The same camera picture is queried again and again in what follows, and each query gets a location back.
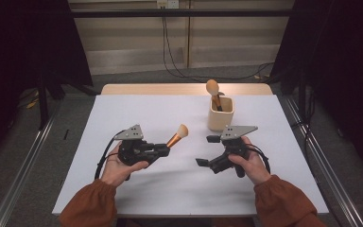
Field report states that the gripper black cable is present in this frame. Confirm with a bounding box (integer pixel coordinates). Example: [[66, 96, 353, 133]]
[[94, 130, 127, 181], [247, 143, 272, 174]]

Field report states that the black curtain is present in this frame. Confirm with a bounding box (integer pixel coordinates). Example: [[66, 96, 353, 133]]
[[0, 0, 94, 168], [270, 0, 363, 181]]

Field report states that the person's left hand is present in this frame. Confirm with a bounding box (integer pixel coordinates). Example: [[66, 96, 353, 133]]
[[99, 141, 150, 188]]

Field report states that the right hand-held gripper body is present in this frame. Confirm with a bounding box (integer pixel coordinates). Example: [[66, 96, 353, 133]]
[[208, 125, 260, 179]]

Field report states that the white table sheet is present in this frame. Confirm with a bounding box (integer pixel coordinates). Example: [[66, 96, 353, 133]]
[[51, 94, 329, 218]]

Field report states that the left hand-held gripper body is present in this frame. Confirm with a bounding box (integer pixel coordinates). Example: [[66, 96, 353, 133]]
[[112, 124, 159, 182]]

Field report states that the black horizontal bar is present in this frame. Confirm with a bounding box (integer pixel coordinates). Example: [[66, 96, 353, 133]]
[[69, 9, 294, 18]]

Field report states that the large round makeup brush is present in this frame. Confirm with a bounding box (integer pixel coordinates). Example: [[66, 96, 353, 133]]
[[205, 79, 225, 113]]

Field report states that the yellow floor tape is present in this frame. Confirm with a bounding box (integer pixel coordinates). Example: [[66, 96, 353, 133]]
[[26, 98, 41, 110]]

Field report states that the white wall socket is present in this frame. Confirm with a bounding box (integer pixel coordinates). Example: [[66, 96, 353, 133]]
[[156, 0, 180, 9]]

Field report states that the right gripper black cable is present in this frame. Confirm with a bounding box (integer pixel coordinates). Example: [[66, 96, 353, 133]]
[[247, 143, 272, 174]]

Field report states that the aluminium floor rail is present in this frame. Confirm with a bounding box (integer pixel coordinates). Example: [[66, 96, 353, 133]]
[[284, 96, 363, 227], [0, 103, 61, 227]]

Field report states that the cream square cup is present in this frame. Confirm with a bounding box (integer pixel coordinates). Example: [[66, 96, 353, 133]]
[[207, 95, 236, 132]]

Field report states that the black wall cable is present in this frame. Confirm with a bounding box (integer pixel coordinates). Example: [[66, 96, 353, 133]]
[[161, 6, 276, 82]]

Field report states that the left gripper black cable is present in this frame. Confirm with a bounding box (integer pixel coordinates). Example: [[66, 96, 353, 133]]
[[94, 130, 127, 181]]

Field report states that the wooden table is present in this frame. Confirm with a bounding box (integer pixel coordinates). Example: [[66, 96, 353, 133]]
[[100, 83, 274, 96]]

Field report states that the person's right hand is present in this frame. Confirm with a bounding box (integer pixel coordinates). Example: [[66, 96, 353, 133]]
[[227, 135, 272, 186]]

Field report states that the small makeup brush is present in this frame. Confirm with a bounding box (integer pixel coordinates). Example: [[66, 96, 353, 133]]
[[164, 123, 190, 149]]

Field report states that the black metal stand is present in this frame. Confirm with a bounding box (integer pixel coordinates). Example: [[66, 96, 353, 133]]
[[37, 74, 50, 131]]

